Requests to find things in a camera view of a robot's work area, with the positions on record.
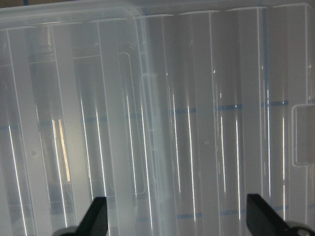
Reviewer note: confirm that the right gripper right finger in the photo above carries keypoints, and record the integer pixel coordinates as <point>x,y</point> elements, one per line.
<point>262,220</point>

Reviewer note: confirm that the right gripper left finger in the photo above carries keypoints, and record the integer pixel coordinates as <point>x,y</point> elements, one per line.
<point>94,222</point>

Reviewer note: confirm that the clear plastic box lid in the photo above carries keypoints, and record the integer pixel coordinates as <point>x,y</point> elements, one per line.
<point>174,110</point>

